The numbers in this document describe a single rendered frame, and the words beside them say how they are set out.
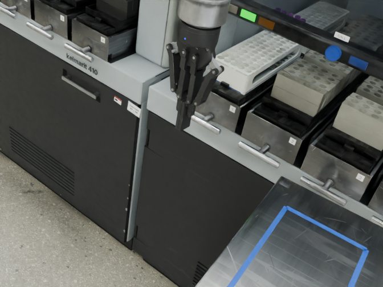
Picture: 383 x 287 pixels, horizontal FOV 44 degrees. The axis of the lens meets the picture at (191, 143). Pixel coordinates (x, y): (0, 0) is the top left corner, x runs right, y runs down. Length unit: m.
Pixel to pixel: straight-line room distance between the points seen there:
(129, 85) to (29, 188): 0.84
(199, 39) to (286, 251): 0.38
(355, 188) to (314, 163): 0.09
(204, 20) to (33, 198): 1.26
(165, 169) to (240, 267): 0.63
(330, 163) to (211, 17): 0.39
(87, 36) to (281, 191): 0.70
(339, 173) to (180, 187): 0.46
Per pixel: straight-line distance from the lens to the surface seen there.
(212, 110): 1.09
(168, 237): 1.44
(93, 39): 1.28
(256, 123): 1.04
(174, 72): 0.93
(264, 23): 1.02
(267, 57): 1.15
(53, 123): 1.59
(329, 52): 0.97
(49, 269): 1.70
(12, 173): 2.03
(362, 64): 0.96
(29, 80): 1.60
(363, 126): 1.02
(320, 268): 0.75
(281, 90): 1.06
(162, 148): 1.25
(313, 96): 1.04
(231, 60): 1.10
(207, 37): 0.85
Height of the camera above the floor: 1.36
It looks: 38 degrees down
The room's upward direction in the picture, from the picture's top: 11 degrees clockwise
